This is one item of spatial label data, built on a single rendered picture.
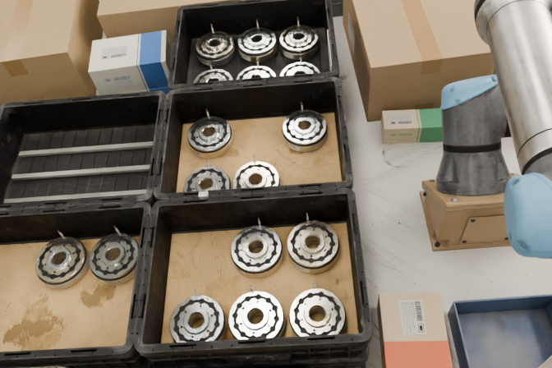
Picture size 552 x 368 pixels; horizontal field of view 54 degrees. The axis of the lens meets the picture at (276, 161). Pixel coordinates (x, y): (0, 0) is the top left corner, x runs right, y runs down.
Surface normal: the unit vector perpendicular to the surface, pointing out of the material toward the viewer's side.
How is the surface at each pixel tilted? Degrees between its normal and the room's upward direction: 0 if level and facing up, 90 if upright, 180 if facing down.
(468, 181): 34
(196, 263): 0
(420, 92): 90
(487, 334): 0
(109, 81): 90
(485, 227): 90
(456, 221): 90
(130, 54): 0
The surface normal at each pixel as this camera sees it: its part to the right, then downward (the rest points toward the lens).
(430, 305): -0.09, -0.59
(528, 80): -0.63, -0.58
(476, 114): -0.22, 0.18
